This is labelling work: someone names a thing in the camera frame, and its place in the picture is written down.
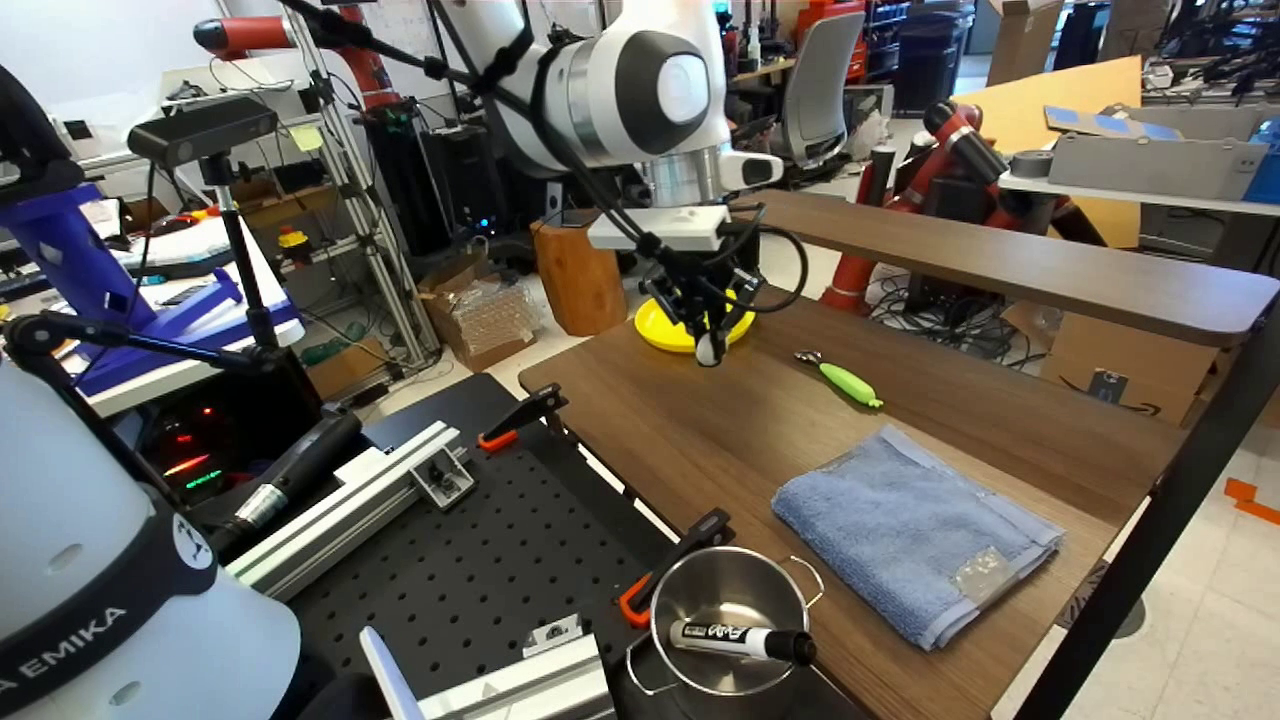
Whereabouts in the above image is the red and black robot limb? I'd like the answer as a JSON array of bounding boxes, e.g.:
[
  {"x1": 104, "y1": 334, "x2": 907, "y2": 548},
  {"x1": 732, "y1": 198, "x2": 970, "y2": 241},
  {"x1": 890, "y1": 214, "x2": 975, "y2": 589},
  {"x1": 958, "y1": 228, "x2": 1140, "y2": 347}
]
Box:
[{"x1": 190, "y1": 9, "x2": 403, "y2": 114}]

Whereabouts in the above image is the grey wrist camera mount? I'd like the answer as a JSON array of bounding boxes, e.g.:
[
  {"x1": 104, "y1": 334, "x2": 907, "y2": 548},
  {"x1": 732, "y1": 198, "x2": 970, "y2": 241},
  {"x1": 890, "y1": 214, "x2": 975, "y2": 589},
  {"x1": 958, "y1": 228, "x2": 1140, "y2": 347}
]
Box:
[{"x1": 583, "y1": 201, "x2": 734, "y2": 258}]

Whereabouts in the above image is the cardboard box on floor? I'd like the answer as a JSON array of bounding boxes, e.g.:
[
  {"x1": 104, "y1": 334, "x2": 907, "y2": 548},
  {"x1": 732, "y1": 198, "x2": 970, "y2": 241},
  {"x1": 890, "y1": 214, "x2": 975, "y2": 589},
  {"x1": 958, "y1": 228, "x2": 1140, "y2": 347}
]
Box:
[{"x1": 414, "y1": 258, "x2": 544, "y2": 378}]

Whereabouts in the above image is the metal shelving rack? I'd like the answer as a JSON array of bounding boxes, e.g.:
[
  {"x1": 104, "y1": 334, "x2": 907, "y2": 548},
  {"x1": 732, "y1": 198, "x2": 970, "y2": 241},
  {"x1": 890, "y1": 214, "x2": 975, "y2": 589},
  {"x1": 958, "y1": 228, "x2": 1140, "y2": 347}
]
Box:
[{"x1": 283, "y1": 11, "x2": 442, "y2": 381}]

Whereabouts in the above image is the red robot on pedestal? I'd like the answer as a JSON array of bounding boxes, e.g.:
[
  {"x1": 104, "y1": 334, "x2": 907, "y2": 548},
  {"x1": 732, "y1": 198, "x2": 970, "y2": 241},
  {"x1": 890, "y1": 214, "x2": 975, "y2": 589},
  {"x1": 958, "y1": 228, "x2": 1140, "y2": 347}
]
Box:
[{"x1": 816, "y1": 95, "x2": 1013, "y2": 315}]

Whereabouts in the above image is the black metal desk frame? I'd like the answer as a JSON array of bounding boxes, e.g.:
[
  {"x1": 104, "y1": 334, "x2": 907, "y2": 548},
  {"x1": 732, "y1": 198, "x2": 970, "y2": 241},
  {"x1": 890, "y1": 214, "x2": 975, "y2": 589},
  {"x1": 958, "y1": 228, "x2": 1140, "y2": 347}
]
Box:
[{"x1": 1013, "y1": 315, "x2": 1280, "y2": 720}]

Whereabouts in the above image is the cardboard box under shelf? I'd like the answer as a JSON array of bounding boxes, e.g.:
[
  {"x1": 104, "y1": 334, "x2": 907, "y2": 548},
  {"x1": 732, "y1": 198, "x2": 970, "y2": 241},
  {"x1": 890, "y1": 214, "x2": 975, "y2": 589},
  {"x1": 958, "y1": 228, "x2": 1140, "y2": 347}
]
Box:
[{"x1": 1042, "y1": 311, "x2": 1237, "y2": 431}]

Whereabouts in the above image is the short aluminium profile bracket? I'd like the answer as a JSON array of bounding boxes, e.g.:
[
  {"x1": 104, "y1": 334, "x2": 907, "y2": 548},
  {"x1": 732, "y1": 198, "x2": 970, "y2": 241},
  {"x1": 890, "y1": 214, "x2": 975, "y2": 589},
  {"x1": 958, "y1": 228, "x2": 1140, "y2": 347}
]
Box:
[{"x1": 356, "y1": 611, "x2": 617, "y2": 720}]

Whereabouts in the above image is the black perforated breadboard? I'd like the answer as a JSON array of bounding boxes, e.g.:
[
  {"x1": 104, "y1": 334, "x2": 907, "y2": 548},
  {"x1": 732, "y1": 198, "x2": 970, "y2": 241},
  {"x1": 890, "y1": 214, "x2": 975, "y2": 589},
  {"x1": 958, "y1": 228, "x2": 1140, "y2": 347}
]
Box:
[{"x1": 283, "y1": 374, "x2": 872, "y2": 720}]

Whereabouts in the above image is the black camera on tripod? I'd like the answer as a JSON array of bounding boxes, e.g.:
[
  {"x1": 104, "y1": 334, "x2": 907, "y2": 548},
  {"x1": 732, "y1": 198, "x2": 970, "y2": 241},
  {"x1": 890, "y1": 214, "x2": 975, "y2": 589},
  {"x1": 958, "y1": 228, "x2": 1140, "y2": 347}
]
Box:
[{"x1": 125, "y1": 91, "x2": 283, "y2": 351}]

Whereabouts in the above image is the marker inside pot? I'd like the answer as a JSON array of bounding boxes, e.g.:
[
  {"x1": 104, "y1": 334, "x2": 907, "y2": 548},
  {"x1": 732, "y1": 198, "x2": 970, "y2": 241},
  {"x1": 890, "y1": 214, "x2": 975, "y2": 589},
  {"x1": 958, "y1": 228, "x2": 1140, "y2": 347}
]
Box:
[{"x1": 671, "y1": 611, "x2": 820, "y2": 669}]

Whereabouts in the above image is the yellow round object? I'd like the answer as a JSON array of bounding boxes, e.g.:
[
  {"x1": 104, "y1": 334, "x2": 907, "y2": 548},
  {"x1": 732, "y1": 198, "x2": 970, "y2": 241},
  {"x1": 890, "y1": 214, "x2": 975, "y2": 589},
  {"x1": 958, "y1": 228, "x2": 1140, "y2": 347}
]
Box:
[{"x1": 526, "y1": 214, "x2": 630, "y2": 340}]

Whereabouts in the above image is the grey office chair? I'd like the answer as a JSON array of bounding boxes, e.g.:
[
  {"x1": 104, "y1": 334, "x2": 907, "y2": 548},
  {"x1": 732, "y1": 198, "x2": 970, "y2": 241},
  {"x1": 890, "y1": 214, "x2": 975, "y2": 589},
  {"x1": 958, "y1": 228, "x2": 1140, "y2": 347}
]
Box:
[{"x1": 777, "y1": 9, "x2": 872, "y2": 171}]

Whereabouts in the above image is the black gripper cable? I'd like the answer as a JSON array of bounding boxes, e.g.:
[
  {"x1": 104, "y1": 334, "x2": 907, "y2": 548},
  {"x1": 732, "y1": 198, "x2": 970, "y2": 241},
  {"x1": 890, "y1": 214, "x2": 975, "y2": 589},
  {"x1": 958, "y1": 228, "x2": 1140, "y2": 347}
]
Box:
[{"x1": 715, "y1": 217, "x2": 812, "y2": 321}]

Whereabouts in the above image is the green handled peeler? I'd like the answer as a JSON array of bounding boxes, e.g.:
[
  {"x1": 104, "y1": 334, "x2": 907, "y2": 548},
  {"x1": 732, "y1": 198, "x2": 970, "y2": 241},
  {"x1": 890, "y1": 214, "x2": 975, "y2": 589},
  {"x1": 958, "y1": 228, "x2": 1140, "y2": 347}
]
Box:
[{"x1": 790, "y1": 347, "x2": 886, "y2": 418}]

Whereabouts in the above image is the blue and white machine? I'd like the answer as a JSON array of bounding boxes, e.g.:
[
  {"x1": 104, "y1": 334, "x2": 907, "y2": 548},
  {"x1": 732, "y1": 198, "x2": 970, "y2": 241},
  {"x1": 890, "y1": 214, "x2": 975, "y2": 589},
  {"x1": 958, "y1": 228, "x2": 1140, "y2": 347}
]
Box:
[{"x1": 0, "y1": 177, "x2": 307, "y2": 413}]

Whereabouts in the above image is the black clamp with orange handle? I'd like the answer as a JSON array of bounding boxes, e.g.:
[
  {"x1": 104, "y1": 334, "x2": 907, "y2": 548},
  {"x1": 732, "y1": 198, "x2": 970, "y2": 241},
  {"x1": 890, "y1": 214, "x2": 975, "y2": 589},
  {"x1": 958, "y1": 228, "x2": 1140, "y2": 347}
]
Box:
[
  {"x1": 472, "y1": 383, "x2": 571, "y2": 460},
  {"x1": 611, "y1": 503, "x2": 741, "y2": 631}
]

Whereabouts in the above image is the grey box on white table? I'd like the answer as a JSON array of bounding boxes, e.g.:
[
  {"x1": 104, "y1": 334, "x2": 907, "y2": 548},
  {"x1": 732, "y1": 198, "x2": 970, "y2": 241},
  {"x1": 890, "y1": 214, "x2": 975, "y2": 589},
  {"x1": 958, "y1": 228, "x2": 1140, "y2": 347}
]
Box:
[{"x1": 1042, "y1": 126, "x2": 1272, "y2": 205}]

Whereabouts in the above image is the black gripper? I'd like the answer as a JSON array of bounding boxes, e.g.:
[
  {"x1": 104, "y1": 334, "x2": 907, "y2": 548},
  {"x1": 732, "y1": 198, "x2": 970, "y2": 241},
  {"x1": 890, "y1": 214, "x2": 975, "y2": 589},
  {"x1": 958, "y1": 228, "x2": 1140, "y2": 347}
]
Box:
[{"x1": 649, "y1": 246, "x2": 749, "y2": 368}]

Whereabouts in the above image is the steel pot with handles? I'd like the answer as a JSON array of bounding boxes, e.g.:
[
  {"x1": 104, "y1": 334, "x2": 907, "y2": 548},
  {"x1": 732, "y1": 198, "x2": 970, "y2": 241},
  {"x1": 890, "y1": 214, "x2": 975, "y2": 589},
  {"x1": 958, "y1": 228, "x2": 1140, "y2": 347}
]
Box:
[{"x1": 621, "y1": 542, "x2": 832, "y2": 706}]

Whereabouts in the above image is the white lab table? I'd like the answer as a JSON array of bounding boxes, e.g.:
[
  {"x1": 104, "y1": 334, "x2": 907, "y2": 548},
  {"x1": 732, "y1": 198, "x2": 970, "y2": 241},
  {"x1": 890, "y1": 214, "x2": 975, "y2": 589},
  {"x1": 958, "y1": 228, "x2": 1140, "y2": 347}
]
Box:
[{"x1": 995, "y1": 171, "x2": 1280, "y2": 226}]

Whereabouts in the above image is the blue container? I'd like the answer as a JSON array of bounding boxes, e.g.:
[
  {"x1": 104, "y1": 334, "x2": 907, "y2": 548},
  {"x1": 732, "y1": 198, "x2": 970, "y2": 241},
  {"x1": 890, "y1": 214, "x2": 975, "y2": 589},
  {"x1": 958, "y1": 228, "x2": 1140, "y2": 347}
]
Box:
[{"x1": 1244, "y1": 118, "x2": 1280, "y2": 205}]

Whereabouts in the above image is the black cylindrical tool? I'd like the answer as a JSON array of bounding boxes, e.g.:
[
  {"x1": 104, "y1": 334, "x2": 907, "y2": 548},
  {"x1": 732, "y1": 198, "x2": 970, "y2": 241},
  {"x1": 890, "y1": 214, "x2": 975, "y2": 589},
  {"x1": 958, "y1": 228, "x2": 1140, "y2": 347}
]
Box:
[{"x1": 213, "y1": 413, "x2": 364, "y2": 557}]

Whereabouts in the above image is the blue folded towel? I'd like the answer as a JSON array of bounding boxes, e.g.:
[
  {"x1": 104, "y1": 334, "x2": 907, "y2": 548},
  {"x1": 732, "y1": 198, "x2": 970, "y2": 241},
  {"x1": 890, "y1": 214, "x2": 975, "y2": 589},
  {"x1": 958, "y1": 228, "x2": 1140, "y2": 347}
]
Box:
[{"x1": 767, "y1": 423, "x2": 1066, "y2": 655}]

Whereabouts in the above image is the large tan cardboard sheet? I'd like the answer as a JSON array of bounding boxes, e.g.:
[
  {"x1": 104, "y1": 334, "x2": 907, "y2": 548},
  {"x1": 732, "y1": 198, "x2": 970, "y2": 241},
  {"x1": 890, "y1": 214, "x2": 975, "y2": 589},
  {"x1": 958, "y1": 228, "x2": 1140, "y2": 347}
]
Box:
[{"x1": 950, "y1": 53, "x2": 1151, "y2": 253}]

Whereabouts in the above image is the long aluminium extrusion rail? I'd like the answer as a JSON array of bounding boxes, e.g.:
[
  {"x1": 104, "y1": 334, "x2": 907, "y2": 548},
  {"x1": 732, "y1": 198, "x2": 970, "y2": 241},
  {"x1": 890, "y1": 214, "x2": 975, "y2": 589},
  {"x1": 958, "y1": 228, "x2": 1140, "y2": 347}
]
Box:
[{"x1": 223, "y1": 418, "x2": 479, "y2": 603}]

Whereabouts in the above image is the raised wooden desk shelf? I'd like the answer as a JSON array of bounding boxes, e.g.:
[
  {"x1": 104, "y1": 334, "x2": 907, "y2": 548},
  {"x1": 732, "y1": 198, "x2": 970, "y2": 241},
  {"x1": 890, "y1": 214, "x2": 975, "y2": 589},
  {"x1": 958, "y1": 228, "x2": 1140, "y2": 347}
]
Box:
[{"x1": 742, "y1": 190, "x2": 1280, "y2": 347}]

